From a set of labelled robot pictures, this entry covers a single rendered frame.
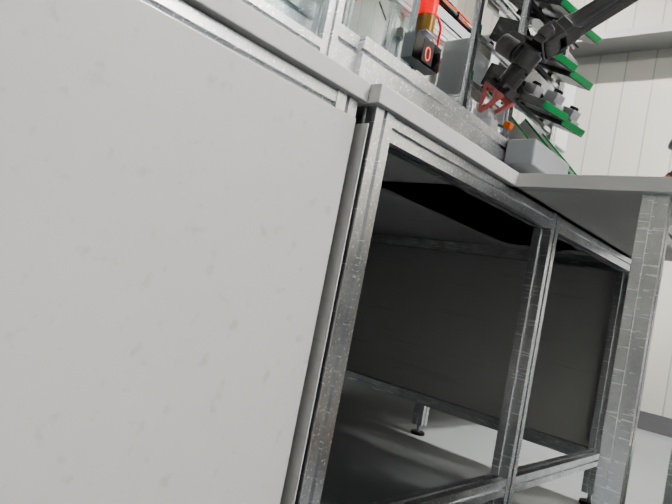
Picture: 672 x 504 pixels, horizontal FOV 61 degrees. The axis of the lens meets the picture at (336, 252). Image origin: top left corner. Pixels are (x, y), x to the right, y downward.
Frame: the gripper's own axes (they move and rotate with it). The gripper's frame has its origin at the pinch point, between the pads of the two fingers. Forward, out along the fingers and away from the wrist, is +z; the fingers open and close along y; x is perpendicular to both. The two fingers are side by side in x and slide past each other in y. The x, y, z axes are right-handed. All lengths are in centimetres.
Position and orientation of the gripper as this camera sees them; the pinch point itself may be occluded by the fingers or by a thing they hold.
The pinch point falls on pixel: (484, 112)
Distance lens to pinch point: 169.7
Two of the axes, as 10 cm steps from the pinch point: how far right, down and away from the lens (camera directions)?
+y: -6.3, -1.7, -7.6
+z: -5.9, 7.4, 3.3
